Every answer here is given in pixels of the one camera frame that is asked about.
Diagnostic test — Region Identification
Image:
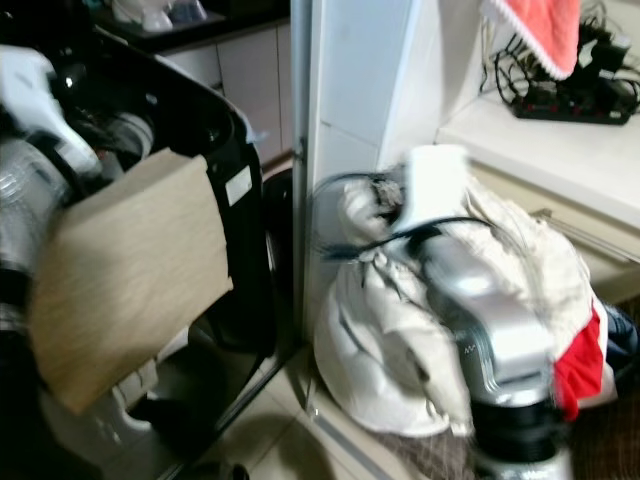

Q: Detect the red towel with white trim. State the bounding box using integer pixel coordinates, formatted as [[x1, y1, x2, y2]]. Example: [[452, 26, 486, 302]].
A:
[[480, 0, 583, 81]]

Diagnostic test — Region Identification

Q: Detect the dark blue garment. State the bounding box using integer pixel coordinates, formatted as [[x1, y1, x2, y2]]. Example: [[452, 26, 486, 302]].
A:
[[600, 305, 640, 386]]

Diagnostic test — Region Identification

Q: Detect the red garment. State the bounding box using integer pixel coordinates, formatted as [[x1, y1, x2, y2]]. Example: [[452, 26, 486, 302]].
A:
[[552, 305, 606, 421]]

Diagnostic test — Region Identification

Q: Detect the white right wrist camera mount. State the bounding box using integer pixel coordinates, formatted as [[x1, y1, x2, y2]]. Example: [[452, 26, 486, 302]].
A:
[[400, 143, 473, 236]]

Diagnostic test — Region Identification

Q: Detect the brown woven laundry basket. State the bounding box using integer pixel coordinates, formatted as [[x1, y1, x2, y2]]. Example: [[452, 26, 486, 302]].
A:
[[390, 430, 476, 480]]

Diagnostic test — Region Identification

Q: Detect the white counter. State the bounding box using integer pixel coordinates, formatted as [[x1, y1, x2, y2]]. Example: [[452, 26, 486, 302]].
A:
[[435, 90, 640, 301]]

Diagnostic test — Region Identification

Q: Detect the white sticker on washer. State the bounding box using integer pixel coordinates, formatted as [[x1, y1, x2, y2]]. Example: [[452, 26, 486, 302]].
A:
[[225, 165, 253, 208]]

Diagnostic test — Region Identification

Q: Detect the white kitchen cabinet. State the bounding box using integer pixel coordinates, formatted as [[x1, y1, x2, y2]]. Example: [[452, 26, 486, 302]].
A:
[[165, 25, 296, 161]]

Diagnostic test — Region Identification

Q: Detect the black power strip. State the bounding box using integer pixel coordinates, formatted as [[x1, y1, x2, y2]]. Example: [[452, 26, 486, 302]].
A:
[[510, 80, 639, 126]]

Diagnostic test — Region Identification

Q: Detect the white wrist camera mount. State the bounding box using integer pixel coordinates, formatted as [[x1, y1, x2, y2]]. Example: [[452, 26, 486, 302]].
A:
[[400, 143, 473, 236], [0, 45, 73, 176]]

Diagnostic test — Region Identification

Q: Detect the white kitchenware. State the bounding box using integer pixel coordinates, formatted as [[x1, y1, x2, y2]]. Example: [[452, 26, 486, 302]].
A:
[[110, 0, 211, 31]]

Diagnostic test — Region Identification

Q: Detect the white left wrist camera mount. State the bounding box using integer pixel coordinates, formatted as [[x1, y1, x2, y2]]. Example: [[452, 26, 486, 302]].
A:
[[0, 45, 73, 176]]

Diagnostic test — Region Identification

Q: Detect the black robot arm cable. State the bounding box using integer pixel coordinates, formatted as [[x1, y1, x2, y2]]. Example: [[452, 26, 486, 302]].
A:
[[320, 215, 501, 263]]

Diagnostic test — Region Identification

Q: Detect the beige cloth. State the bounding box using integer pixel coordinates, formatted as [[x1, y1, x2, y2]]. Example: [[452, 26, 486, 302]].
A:
[[28, 148, 233, 416]]

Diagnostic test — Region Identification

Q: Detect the white puffer jacket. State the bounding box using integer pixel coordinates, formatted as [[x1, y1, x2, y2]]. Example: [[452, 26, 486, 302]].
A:
[[310, 172, 606, 441]]

